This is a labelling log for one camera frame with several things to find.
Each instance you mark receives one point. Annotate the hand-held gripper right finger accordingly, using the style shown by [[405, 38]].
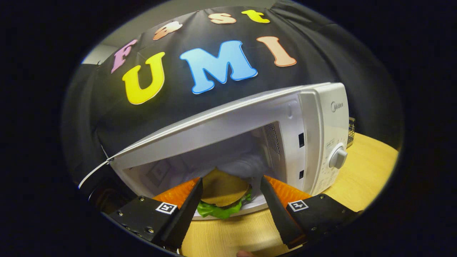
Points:
[[276, 210]]

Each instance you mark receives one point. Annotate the white microwave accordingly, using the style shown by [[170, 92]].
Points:
[[321, 117]]

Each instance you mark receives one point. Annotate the black backdrop cloth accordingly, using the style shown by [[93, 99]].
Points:
[[160, 117]]

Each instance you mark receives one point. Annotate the sandwich with lettuce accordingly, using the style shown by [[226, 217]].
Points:
[[225, 189]]

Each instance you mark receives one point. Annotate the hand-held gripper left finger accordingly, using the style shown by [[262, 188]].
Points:
[[185, 214]]

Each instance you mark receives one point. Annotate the white microwave door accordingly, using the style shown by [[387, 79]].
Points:
[[110, 198]]

